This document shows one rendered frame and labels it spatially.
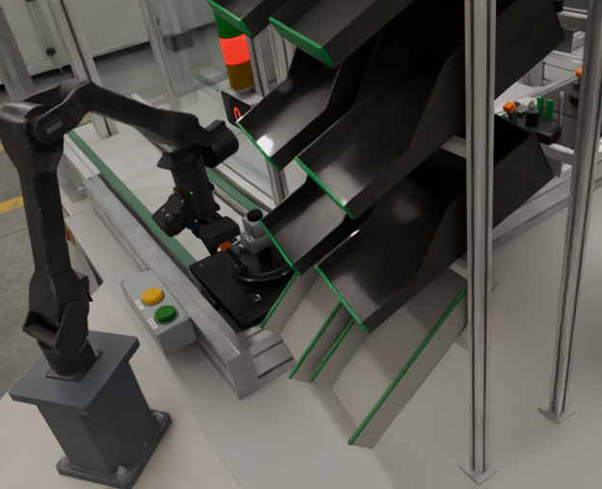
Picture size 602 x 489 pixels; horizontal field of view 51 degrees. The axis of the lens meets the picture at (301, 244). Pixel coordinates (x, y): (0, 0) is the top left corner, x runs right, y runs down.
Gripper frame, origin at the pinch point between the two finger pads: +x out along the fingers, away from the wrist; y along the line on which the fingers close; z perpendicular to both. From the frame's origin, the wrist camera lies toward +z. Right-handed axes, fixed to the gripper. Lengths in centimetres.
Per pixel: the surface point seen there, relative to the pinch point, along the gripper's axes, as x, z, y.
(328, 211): -13.8, -9.6, 27.9
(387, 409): 3.9, -2.1, 48.3
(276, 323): 7.3, -0.8, 20.3
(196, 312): 12.7, 6.8, 1.6
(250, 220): 0.0, -8.5, 0.5
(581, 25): -37, -30, 51
